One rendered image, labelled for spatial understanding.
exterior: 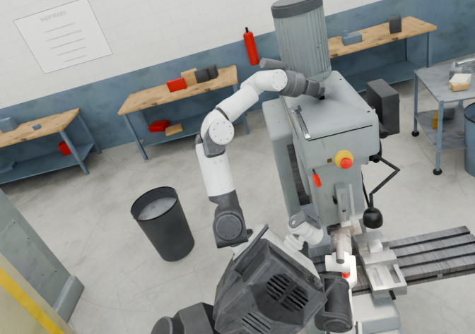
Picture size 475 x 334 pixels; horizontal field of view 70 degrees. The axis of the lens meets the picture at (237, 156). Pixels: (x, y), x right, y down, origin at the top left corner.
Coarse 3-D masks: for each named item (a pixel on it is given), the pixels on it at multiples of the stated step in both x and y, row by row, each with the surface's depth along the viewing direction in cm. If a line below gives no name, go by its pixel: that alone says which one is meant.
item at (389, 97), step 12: (372, 84) 161; (384, 84) 158; (372, 96) 160; (384, 96) 149; (396, 96) 148; (384, 108) 151; (396, 108) 151; (384, 120) 154; (396, 120) 154; (396, 132) 158
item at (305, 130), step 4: (300, 108) 122; (292, 112) 122; (296, 112) 120; (296, 116) 118; (300, 116) 117; (300, 120) 114; (300, 124) 112; (304, 124) 112; (300, 128) 110; (304, 128) 110; (304, 132) 107; (308, 132) 107; (304, 136) 106; (308, 136) 105
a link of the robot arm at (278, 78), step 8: (264, 64) 110; (272, 64) 111; (280, 64) 112; (264, 72) 111; (272, 72) 107; (280, 72) 107; (288, 72) 113; (256, 80) 114; (264, 80) 109; (272, 80) 107; (280, 80) 108; (288, 80) 112; (264, 88) 113; (272, 88) 109; (280, 88) 108; (288, 88) 113
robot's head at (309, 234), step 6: (306, 222) 107; (306, 228) 107; (312, 228) 109; (288, 234) 112; (294, 234) 111; (300, 234) 108; (306, 234) 108; (312, 234) 108; (318, 234) 109; (294, 240) 108; (300, 240) 109; (306, 240) 109; (312, 240) 109; (318, 240) 110; (300, 246) 109
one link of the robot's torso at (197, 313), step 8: (200, 304) 111; (208, 304) 113; (184, 312) 108; (192, 312) 108; (200, 312) 108; (208, 312) 109; (160, 320) 105; (168, 320) 103; (176, 320) 105; (184, 320) 106; (192, 320) 106; (200, 320) 106; (208, 320) 105; (160, 328) 103; (168, 328) 101; (176, 328) 101; (184, 328) 103; (192, 328) 103; (200, 328) 103; (208, 328) 103
